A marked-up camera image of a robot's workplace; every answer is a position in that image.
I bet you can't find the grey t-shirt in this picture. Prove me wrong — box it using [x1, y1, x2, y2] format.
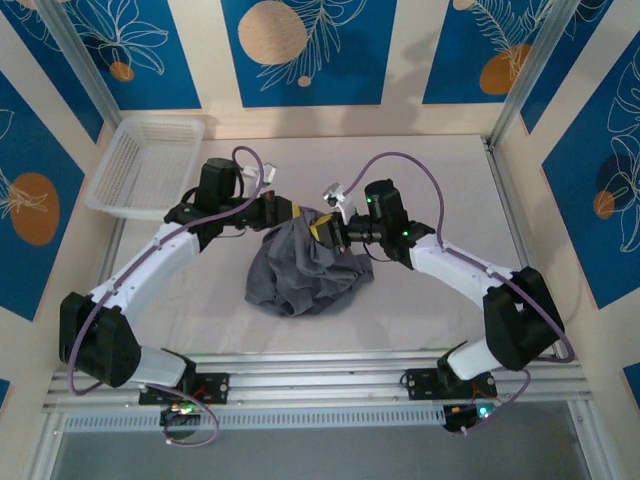
[243, 208, 375, 319]

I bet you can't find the white plastic mesh basket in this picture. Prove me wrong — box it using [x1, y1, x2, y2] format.
[83, 115, 207, 222]

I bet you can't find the right gripper thin black cable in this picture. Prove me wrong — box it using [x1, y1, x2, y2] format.
[363, 238, 399, 264]

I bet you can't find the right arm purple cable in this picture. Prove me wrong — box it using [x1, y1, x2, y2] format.
[343, 152, 576, 435]

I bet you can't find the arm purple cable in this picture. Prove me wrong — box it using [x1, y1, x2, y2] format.
[66, 144, 275, 447]
[343, 152, 576, 435]

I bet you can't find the right aluminium table side rail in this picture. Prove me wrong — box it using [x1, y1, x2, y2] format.
[482, 134, 556, 361]

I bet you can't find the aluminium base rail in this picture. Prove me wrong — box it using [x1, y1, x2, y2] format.
[42, 349, 596, 416]

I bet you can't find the grey slotted cable duct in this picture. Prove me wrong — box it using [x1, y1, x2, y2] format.
[63, 404, 449, 435]

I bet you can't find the left aluminium frame post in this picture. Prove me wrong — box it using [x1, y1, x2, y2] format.
[37, 0, 122, 129]

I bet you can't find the aluminium frame post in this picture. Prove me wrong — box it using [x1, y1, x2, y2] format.
[488, 0, 584, 151]
[37, 0, 122, 129]

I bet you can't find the right aluminium frame post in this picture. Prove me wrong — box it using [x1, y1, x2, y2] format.
[488, 0, 584, 151]

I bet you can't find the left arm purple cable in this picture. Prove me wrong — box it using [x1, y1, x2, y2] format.
[66, 144, 275, 447]

